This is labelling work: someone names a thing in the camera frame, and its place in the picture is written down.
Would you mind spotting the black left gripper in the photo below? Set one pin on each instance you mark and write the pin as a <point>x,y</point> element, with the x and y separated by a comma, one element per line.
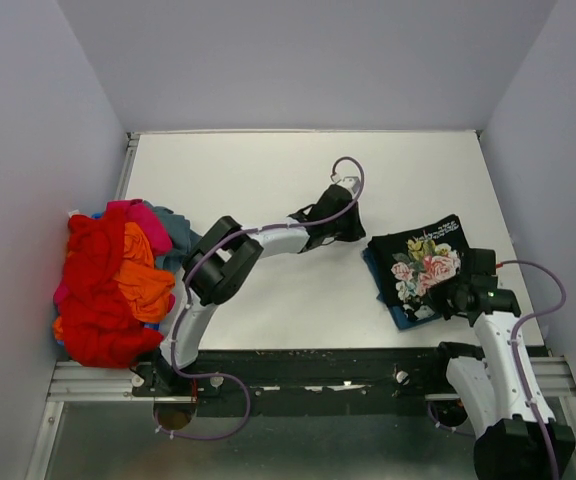
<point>356,231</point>

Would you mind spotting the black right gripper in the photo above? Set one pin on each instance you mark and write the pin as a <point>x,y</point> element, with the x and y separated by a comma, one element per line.
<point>437,299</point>

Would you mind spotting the black t-shirt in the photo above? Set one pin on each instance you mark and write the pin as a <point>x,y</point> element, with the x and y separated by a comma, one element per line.
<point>409,263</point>

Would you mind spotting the teal t-shirt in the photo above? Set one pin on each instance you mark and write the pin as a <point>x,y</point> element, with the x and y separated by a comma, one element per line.
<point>403,319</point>

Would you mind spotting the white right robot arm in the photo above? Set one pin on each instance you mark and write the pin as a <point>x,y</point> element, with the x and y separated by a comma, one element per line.
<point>516,433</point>

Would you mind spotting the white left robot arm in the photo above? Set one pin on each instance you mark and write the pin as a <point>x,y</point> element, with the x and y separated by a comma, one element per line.
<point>220,263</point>

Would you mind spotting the grey-blue t-shirt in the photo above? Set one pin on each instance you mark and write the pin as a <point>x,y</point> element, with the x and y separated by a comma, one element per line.
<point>182,236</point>

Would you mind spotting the orange t-shirt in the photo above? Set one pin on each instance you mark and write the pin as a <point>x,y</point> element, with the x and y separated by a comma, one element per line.
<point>140,270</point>

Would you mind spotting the magenta t-shirt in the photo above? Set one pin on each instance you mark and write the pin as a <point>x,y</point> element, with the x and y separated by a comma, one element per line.
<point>137,211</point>

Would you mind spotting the red t-shirt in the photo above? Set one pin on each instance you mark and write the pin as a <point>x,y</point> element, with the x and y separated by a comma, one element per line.
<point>98,326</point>

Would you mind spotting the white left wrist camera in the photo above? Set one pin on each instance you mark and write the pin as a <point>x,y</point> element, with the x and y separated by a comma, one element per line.
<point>352,184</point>

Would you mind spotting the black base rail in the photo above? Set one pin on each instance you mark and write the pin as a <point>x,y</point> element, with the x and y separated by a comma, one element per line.
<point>320,382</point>

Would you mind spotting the aluminium frame rail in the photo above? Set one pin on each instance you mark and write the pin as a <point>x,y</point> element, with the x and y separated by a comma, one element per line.
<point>73,383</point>

